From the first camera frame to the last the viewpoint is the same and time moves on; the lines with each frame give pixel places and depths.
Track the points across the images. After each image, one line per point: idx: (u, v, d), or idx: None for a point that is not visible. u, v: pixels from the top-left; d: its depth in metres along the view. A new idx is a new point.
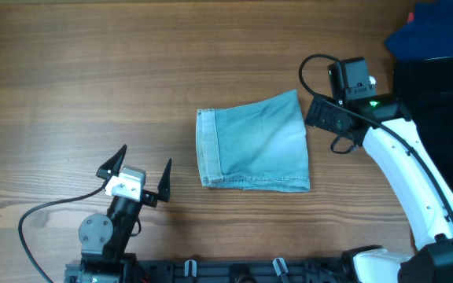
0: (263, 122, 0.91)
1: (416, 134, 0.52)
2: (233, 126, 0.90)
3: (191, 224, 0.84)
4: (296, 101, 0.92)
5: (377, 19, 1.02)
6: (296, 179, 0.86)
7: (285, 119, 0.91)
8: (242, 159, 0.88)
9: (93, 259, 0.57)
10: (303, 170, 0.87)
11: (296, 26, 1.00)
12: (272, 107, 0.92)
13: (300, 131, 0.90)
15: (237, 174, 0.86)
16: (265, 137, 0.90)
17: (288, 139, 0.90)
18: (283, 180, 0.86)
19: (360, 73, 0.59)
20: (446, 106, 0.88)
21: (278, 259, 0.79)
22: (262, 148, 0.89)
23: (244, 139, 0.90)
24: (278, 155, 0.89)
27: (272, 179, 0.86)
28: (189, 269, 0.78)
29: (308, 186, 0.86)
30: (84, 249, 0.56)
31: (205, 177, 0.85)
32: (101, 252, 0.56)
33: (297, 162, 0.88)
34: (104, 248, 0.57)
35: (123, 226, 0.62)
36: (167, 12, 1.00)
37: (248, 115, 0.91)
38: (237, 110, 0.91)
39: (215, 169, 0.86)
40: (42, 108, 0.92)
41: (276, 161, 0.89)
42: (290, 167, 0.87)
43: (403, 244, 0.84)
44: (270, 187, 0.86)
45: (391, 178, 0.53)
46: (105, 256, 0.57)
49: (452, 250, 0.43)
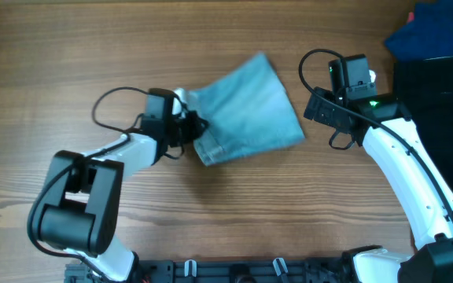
0: (243, 90, 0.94)
1: (415, 134, 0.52)
2: (218, 101, 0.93)
3: (191, 223, 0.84)
4: (267, 64, 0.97)
5: (377, 19, 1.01)
6: (288, 131, 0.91)
7: (259, 83, 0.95)
8: (235, 126, 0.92)
9: (154, 106, 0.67)
10: (292, 121, 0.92)
11: (296, 26, 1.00)
12: (245, 75, 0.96)
13: (278, 87, 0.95)
15: (233, 143, 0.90)
16: (250, 104, 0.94)
17: (269, 98, 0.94)
18: (279, 136, 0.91)
19: (362, 71, 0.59)
20: (445, 106, 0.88)
21: (278, 259, 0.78)
22: (252, 115, 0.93)
23: (232, 112, 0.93)
24: (267, 115, 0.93)
27: (268, 139, 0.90)
28: (189, 269, 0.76)
29: (302, 134, 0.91)
30: (149, 94, 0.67)
31: (207, 156, 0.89)
32: (163, 98, 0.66)
33: (284, 116, 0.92)
34: (167, 95, 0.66)
35: (179, 126, 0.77)
36: (167, 12, 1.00)
37: (228, 88, 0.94)
38: (215, 88, 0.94)
39: (211, 141, 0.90)
40: (42, 108, 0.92)
41: (266, 121, 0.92)
42: (279, 123, 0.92)
43: (403, 244, 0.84)
44: (267, 146, 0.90)
45: (391, 178, 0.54)
46: (161, 115, 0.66)
49: (451, 249, 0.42)
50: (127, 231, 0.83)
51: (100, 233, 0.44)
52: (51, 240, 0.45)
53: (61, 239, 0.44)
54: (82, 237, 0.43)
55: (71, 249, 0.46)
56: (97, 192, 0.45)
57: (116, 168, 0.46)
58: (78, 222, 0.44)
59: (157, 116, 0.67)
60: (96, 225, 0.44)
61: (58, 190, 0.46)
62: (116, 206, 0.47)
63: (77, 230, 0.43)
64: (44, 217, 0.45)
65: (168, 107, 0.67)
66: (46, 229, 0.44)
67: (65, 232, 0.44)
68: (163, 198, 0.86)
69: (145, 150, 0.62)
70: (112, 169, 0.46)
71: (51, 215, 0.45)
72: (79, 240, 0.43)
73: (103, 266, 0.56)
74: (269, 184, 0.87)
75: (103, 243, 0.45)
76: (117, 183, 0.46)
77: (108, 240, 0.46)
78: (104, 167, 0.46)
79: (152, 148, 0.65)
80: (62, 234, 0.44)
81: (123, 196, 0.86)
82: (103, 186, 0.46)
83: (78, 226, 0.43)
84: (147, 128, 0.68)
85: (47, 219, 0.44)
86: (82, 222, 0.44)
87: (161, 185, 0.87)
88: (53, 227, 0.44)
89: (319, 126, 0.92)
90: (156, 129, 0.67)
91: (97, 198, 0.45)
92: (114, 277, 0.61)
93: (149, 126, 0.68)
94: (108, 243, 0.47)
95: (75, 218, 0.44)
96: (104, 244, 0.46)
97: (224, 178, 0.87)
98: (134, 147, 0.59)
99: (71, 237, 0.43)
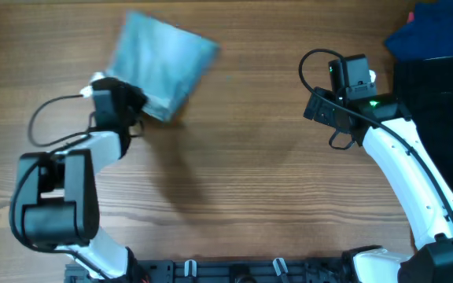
0: (149, 48, 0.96)
1: (415, 134, 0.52)
2: (130, 63, 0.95)
3: (191, 223, 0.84)
4: (144, 18, 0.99)
5: (377, 19, 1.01)
6: (209, 56, 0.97)
7: (151, 34, 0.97)
8: (173, 71, 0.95)
9: (99, 103, 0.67)
10: (195, 48, 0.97)
11: (296, 26, 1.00)
12: (134, 36, 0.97)
13: (170, 29, 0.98)
15: (176, 85, 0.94)
16: (159, 52, 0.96)
17: (170, 42, 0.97)
18: (201, 61, 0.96)
19: (362, 71, 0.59)
20: (445, 106, 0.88)
21: (278, 259, 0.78)
22: (165, 59, 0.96)
23: (145, 64, 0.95)
24: (193, 57, 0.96)
27: (193, 68, 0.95)
28: (189, 269, 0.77)
29: (229, 48, 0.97)
30: (92, 91, 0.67)
31: (160, 110, 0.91)
32: (108, 92, 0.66)
33: (187, 53, 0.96)
34: (111, 88, 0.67)
35: (131, 111, 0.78)
36: (167, 12, 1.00)
37: (129, 50, 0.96)
38: (103, 57, 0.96)
39: (163, 95, 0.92)
40: (42, 108, 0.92)
41: (198, 60, 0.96)
42: (193, 59, 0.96)
43: (403, 244, 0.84)
44: (198, 74, 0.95)
45: (391, 178, 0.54)
46: (111, 109, 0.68)
49: (451, 249, 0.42)
50: (127, 231, 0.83)
51: (84, 219, 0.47)
52: (38, 238, 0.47)
53: (48, 233, 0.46)
54: (69, 226, 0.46)
55: (61, 242, 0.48)
56: (71, 180, 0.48)
57: (83, 155, 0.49)
58: (62, 214, 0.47)
59: (107, 111, 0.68)
60: (79, 210, 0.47)
61: (32, 189, 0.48)
62: (93, 190, 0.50)
63: (61, 221, 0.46)
64: (26, 217, 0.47)
65: (114, 99, 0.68)
66: (31, 229, 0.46)
67: (50, 226, 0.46)
68: (163, 198, 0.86)
69: (110, 141, 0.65)
70: (81, 155, 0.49)
71: (33, 213, 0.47)
72: (66, 231, 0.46)
73: (98, 262, 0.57)
74: (269, 184, 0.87)
75: (90, 227, 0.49)
76: (87, 167, 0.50)
77: (94, 225, 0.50)
78: (71, 156, 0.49)
79: (115, 141, 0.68)
80: (49, 229, 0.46)
81: (123, 196, 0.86)
82: (75, 173, 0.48)
83: (62, 217, 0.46)
84: (101, 125, 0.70)
85: (30, 219, 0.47)
86: (65, 213, 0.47)
87: (160, 185, 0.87)
88: (38, 225, 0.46)
89: (319, 126, 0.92)
90: (109, 123, 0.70)
91: (73, 185, 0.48)
92: (112, 272, 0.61)
93: (102, 123, 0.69)
94: (95, 229, 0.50)
95: (57, 210, 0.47)
96: (91, 229, 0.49)
97: (224, 178, 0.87)
98: (97, 140, 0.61)
99: (57, 229, 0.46)
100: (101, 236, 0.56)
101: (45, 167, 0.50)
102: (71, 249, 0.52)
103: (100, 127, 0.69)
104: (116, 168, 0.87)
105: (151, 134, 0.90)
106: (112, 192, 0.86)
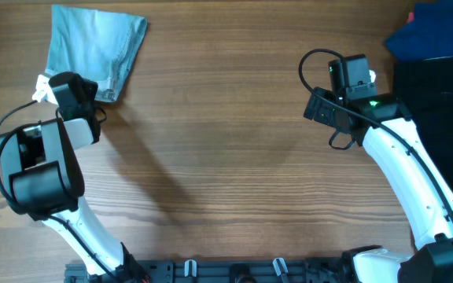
0: (70, 34, 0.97)
1: (415, 134, 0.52)
2: (78, 51, 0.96)
3: (191, 223, 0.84)
4: (64, 9, 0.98)
5: (377, 19, 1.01)
6: (135, 33, 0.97)
7: (74, 22, 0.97)
8: (119, 53, 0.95)
9: (60, 98, 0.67)
10: (123, 27, 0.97)
11: (296, 26, 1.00)
12: (61, 25, 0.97)
13: (89, 12, 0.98)
15: (126, 64, 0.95)
16: (87, 36, 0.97)
17: (92, 27, 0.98)
18: (134, 36, 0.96)
19: (362, 71, 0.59)
20: (445, 106, 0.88)
21: (278, 259, 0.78)
22: (98, 42, 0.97)
23: (82, 52, 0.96)
24: (104, 37, 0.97)
27: (129, 45, 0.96)
28: (189, 269, 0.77)
29: (143, 20, 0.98)
30: (52, 88, 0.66)
31: (108, 92, 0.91)
32: (67, 86, 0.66)
33: (116, 32, 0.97)
34: (69, 82, 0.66)
35: (90, 102, 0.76)
36: (167, 12, 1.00)
37: (60, 40, 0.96)
38: (53, 46, 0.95)
39: (101, 75, 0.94)
40: (42, 108, 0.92)
41: (108, 39, 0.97)
42: (112, 36, 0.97)
43: (403, 244, 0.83)
44: (136, 51, 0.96)
45: (391, 178, 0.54)
46: (75, 101, 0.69)
49: (451, 249, 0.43)
50: (127, 231, 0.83)
51: (69, 178, 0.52)
52: (29, 202, 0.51)
53: (38, 194, 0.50)
54: (57, 186, 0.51)
55: (52, 204, 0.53)
56: (49, 145, 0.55)
57: (57, 123, 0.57)
58: (46, 178, 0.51)
59: (70, 104, 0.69)
60: (61, 167, 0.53)
61: (15, 160, 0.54)
62: (71, 156, 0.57)
63: (47, 179, 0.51)
64: (14, 187, 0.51)
65: (75, 90, 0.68)
66: (23, 196, 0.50)
67: (38, 187, 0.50)
68: (163, 198, 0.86)
69: (79, 127, 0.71)
70: (53, 123, 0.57)
71: (20, 181, 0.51)
72: (54, 192, 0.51)
73: (95, 244, 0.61)
74: (269, 184, 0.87)
75: (75, 187, 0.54)
76: (61, 134, 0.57)
77: (80, 185, 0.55)
78: (45, 125, 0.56)
79: (84, 127, 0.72)
80: (38, 189, 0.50)
81: (123, 196, 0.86)
82: (53, 138, 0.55)
83: (48, 181, 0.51)
84: (68, 116, 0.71)
85: (19, 187, 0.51)
86: (49, 176, 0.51)
87: (160, 185, 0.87)
88: (27, 189, 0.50)
89: (319, 126, 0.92)
90: (75, 114, 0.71)
91: (52, 149, 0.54)
92: (108, 261, 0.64)
93: (68, 115, 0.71)
94: (80, 188, 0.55)
95: (40, 173, 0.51)
96: (78, 188, 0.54)
97: (224, 178, 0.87)
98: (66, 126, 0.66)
99: (46, 188, 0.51)
100: (90, 215, 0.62)
101: (23, 144, 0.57)
102: (61, 218, 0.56)
103: (67, 119, 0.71)
104: (116, 168, 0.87)
105: (152, 133, 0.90)
106: (112, 192, 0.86)
